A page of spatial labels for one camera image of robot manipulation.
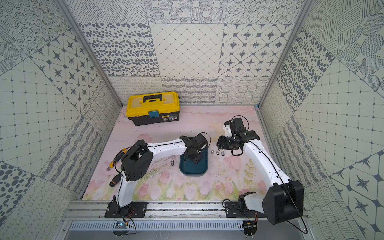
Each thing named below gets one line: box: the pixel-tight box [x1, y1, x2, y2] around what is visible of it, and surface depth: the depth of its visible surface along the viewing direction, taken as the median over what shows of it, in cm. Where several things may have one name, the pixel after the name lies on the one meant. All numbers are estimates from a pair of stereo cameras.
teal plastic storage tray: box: [179, 149, 209, 177], surface depth 86 cm
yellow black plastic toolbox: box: [126, 91, 181, 126], surface depth 102 cm
